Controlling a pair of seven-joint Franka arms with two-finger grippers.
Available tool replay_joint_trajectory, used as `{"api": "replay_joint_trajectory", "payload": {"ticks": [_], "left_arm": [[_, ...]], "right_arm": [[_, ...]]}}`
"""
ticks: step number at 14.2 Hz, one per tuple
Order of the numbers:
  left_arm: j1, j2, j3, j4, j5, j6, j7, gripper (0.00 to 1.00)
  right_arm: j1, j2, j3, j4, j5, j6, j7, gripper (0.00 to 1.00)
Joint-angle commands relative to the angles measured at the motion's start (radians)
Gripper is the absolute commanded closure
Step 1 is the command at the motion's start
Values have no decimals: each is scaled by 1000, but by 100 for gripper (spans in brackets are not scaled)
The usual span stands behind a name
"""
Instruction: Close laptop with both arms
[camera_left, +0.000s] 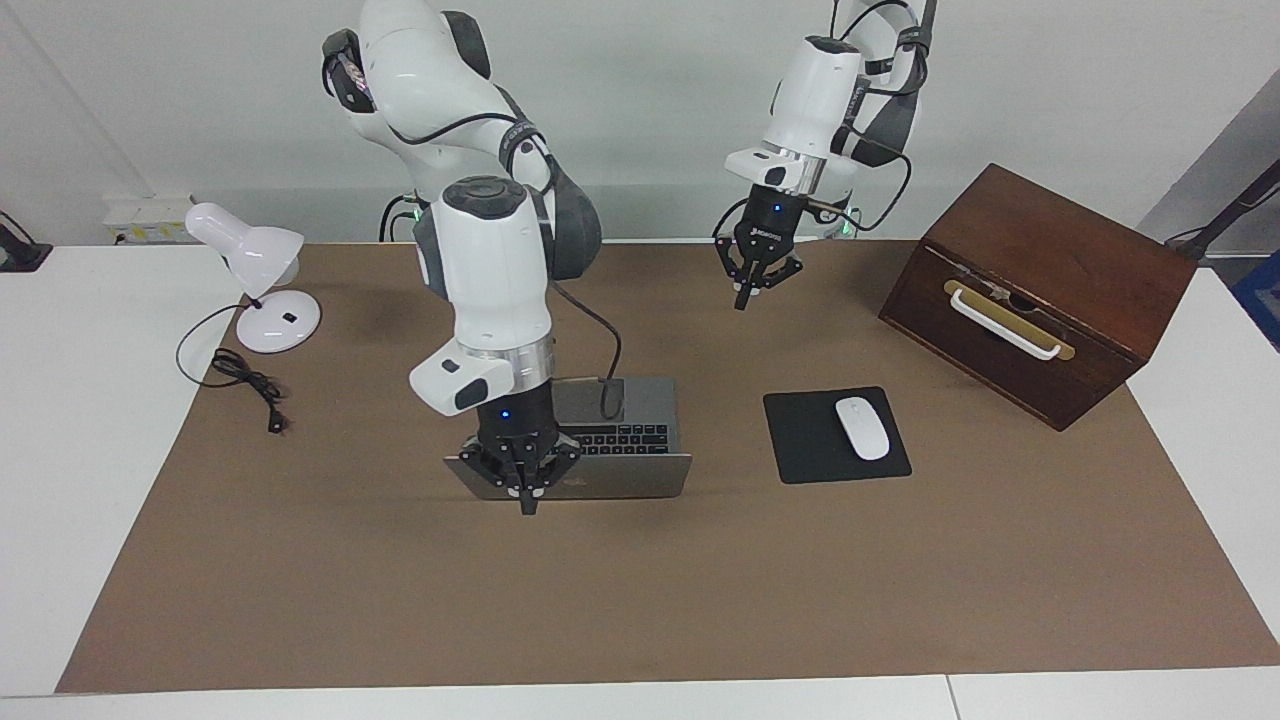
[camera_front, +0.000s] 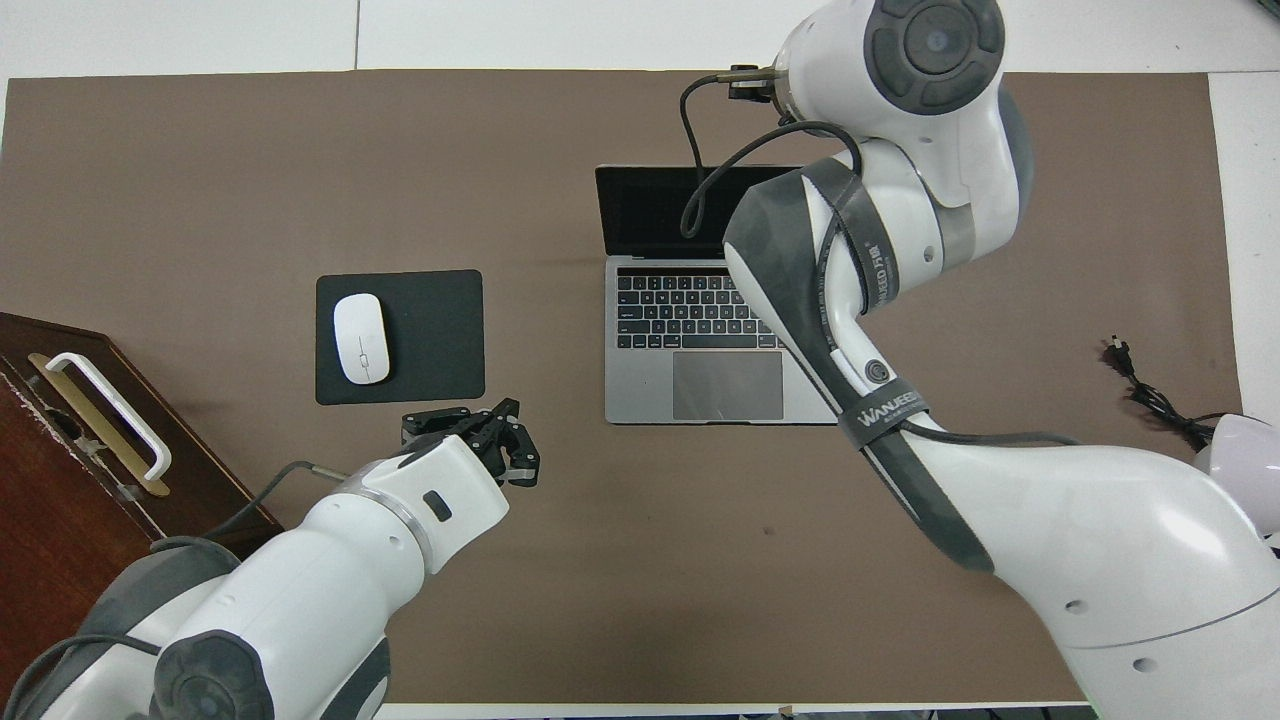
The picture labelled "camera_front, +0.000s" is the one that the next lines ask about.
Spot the white desk lamp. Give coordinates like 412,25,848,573
1193,413,1280,546

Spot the black mouse pad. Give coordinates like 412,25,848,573
316,269,486,406

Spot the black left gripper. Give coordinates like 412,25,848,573
402,398,542,488

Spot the white box handle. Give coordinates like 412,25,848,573
45,352,173,481

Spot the black lamp power cable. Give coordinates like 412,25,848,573
1100,337,1243,451

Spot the brown table mat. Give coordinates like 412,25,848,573
0,70,1243,706

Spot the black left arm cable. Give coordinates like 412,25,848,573
150,460,351,553

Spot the white computer mouse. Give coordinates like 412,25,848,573
333,293,392,385

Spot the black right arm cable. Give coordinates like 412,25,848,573
680,65,863,241

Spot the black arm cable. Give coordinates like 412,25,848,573
150,460,351,553
680,65,863,241

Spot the brass box handle plate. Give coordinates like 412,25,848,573
28,352,171,498

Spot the silver grey laptop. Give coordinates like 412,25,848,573
595,165,841,426

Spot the dark brown wooden box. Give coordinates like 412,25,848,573
0,312,286,691

